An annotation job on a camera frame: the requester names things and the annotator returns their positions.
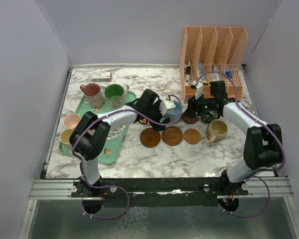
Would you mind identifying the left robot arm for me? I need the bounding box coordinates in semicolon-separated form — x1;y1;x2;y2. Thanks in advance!
69;89;175;197

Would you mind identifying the tan mug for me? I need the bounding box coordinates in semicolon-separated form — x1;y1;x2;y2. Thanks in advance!
205;119;228;144

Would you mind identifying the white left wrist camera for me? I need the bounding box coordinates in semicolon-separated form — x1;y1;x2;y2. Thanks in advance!
159;100;176;116

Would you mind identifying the red floral mug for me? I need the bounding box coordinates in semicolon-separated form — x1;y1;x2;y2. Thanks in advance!
80;83;105;108

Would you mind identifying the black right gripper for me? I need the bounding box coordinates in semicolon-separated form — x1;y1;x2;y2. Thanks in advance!
183;92;216;119

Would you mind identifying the small white red box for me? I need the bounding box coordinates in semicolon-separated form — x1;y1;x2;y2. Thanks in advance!
91;71;112;82

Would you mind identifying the woven rattan coaster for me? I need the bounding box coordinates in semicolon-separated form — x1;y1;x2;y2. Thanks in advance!
140;119;150;126

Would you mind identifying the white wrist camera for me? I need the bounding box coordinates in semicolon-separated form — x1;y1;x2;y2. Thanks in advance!
159;100;176;116
190;80;204;100

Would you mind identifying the white printed packet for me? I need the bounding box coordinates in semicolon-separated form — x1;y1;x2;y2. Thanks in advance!
211;65;219;78

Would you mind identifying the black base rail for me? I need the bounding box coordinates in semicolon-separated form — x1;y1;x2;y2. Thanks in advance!
71;176;248;208

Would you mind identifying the white blue packet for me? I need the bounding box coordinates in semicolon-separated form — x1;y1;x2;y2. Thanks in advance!
197;62;204;76

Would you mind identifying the pink mug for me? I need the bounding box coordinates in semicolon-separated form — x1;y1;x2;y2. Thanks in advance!
63;114;81;129

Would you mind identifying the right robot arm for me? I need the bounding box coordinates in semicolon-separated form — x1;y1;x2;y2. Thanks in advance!
182;80;286;195

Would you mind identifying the green floral mug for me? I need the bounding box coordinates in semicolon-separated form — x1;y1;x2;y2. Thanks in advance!
104;84;129;110

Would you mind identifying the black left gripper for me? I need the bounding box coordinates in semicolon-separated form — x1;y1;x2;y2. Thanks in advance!
146;100;170;131

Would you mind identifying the dark walnut coaster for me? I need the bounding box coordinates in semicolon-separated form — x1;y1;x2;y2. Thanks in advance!
182;117;198;124

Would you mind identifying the grey mug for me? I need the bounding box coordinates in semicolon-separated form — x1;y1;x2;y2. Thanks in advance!
201;111;219;123

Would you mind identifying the black grey marker pen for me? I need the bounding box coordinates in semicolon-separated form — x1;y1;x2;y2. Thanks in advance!
185;65;191;85

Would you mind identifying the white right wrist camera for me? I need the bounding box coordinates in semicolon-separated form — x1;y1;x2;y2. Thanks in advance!
190;80;204;100

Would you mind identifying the brown ringed wooden coaster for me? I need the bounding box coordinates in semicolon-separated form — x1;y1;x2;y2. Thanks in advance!
140;127;161;148

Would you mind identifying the blue mug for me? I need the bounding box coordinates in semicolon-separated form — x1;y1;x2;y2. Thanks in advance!
165;101;181;122

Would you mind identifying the peach plastic file organizer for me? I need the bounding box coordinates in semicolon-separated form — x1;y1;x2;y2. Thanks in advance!
179;26;248;104

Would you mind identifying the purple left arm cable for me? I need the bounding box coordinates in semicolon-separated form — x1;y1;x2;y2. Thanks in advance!
71;94;182;220

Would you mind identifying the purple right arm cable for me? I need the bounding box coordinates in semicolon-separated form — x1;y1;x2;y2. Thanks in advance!
193;71;287;219

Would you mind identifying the yellow mug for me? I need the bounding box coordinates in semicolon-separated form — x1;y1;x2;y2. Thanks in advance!
60;128;74;147

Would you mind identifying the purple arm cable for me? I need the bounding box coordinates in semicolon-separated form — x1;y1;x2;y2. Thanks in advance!
71;94;182;220
193;71;287;219

